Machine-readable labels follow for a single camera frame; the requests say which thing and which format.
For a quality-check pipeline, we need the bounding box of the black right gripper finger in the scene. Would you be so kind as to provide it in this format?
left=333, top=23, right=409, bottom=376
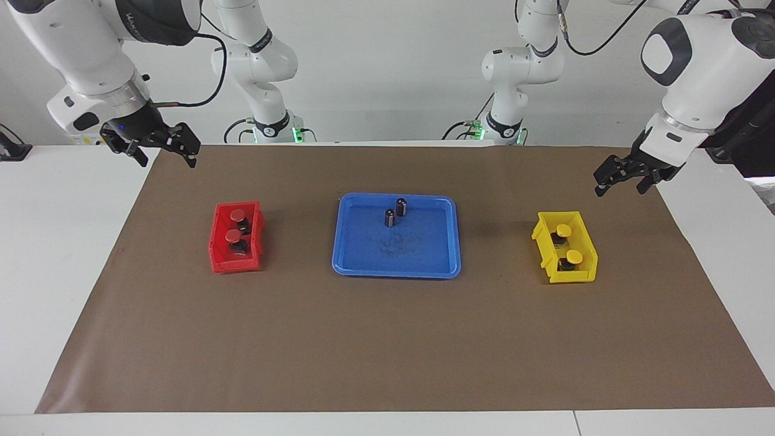
left=160, top=123, right=202, bottom=168
left=108, top=140, right=149, bottom=167

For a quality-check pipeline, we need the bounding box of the blue plastic tray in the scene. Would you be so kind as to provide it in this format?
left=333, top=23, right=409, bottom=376
left=331, top=193, right=463, bottom=279

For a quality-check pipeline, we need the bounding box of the black tripod stand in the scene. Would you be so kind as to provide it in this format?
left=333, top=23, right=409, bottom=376
left=705, top=85, right=775, bottom=165

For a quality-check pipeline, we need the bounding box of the yellow plastic bin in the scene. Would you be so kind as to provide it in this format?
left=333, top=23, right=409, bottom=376
left=532, top=211, right=599, bottom=284

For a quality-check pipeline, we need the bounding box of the grey plastic sheet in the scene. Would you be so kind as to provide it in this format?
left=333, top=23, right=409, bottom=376
left=750, top=176, right=775, bottom=216

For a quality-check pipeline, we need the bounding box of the red plastic bin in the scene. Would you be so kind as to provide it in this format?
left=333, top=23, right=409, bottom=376
left=208, top=201, right=266, bottom=274

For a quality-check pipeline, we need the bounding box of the brown paper mat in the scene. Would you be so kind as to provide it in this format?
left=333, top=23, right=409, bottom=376
left=35, top=144, right=775, bottom=415

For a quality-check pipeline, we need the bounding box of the black base cable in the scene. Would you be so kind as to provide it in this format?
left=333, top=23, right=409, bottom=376
left=223, top=118, right=258, bottom=145
left=441, top=94, right=494, bottom=141

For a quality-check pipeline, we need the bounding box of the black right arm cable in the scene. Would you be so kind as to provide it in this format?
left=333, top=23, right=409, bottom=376
left=150, top=33, right=228, bottom=108

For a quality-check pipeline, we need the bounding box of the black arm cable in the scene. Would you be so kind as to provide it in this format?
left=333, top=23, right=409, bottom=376
left=557, top=0, right=651, bottom=57
left=150, top=33, right=228, bottom=108

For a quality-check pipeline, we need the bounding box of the black clamp mount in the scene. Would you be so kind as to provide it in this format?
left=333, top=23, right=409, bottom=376
left=0, top=124, right=33, bottom=162

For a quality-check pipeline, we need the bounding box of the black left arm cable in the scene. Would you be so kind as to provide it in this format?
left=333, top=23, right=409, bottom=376
left=557, top=0, right=651, bottom=57

